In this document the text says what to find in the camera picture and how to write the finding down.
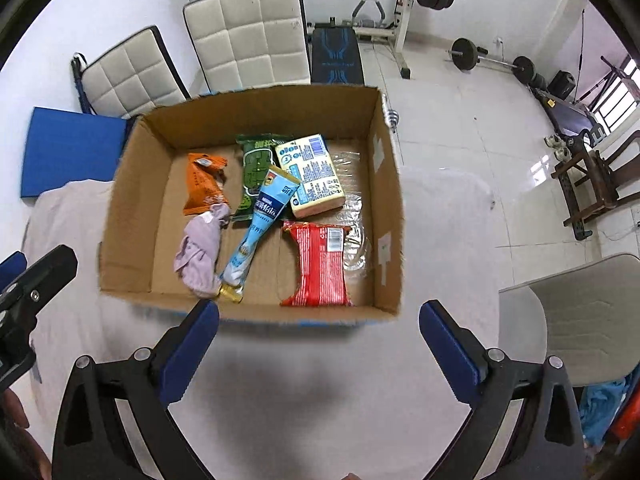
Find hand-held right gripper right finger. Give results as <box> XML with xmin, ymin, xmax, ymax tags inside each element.
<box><xmin>419</xmin><ymin>300</ymin><xmax>586</xmax><ymax>480</ymax></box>

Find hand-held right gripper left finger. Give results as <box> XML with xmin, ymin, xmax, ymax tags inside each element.
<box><xmin>51</xmin><ymin>300</ymin><xmax>221</xmax><ymax>480</ymax></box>

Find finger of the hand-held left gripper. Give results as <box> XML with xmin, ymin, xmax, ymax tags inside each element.
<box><xmin>0</xmin><ymin>244</ymin><xmax>79</xmax><ymax>331</ymax></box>
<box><xmin>0</xmin><ymin>251</ymin><xmax>28</xmax><ymax>291</ymax></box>

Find purple cloth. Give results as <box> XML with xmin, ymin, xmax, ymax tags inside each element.
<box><xmin>173</xmin><ymin>203</ymin><xmax>232</xmax><ymax>298</ymax></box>

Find cardboard box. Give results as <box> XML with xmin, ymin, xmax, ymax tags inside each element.
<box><xmin>97</xmin><ymin>85</ymin><xmax>405</xmax><ymax>328</ymax></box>

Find blue cone-shaped packet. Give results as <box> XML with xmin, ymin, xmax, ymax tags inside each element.
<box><xmin>218</xmin><ymin>165</ymin><xmax>302</xmax><ymax>304</ymax></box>

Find red snack packet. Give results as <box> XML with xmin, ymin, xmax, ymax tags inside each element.
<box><xmin>280</xmin><ymin>220</ymin><xmax>353</xmax><ymax>308</ymax></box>

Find orange snack packet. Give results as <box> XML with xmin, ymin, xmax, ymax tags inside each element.
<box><xmin>182</xmin><ymin>152</ymin><xmax>231</xmax><ymax>217</ymax></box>

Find green snack packet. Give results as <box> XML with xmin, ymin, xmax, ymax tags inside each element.
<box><xmin>231</xmin><ymin>133</ymin><xmax>293</xmax><ymax>222</ymax></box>

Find pale yellow tissue pack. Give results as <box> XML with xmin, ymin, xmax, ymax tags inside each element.
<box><xmin>275</xmin><ymin>133</ymin><xmax>346</xmax><ymax>219</ymax></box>

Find person's left hand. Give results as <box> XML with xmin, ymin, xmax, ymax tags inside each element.
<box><xmin>0</xmin><ymin>389</ymin><xmax>31</xmax><ymax>432</ymax></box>

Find blue foam mat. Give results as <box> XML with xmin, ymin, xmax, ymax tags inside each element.
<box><xmin>20</xmin><ymin>106</ymin><xmax>136</xmax><ymax>198</ymax></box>

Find grey tablecloth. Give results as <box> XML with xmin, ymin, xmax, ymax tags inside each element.
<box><xmin>22</xmin><ymin>167</ymin><xmax>503</xmax><ymax>480</ymax></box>

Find beige plastic chair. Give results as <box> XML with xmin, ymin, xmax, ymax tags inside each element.
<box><xmin>497</xmin><ymin>252</ymin><xmax>640</xmax><ymax>388</ymax></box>

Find turquoise cloth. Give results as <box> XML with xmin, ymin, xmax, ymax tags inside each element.
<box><xmin>579</xmin><ymin>372</ymin><xmax>628</xmax><ymax>448</ymax></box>

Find white quilted chair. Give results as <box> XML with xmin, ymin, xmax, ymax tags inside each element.
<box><xmin>71</xmin><ymin>25</ymin><xmax>192</xmax><ymax>120</ymax></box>
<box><xmin>182</xmin><ymin>0</ymin><xmax>311</xmax><ymax>98</ymax></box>

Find dark wooden chair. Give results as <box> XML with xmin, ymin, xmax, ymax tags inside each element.
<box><xmin>550</xmin><ymin>130</ymin><xmax>640</xmax><ymax>241</ymax></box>

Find pair of white shoes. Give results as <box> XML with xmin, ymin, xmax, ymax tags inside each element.
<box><xmin>545</xmin><ymin>133</ymin><xmax>568</xmax><ymax>161</ymax></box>

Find black speaker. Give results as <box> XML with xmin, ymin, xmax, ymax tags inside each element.
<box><xmin>547</xmin><ymin>70</ymin><xmax>576</xmax><ymax>100</ymax></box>

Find short barbell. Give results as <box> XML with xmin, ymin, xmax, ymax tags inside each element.
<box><xmin>446</xmin><ymin>37</ymin><xmax>536</xmax><ymax>86</ymax></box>

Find window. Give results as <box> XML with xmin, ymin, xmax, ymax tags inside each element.
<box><xmin>592</xmin><ymin>52</ymin><xmax>640</xmax><ymax>131</ymax></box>

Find white barbell rack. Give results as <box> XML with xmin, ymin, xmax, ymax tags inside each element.
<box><xmin>242</xmin><ymin>0</ymin><xmax>418</xmax><ymax>80</ymax></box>

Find black and blue bench pad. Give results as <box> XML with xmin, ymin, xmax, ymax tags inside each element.
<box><xmin>307</xmin><ymin>22</ymin><xmax>366</xmax><ymax>86</ymax></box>

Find grey exercise machine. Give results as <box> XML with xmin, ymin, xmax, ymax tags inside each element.
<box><xmin>350</xmin><ymin>0</ymin><xmax>390</xmax><ymax>28</ymax></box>

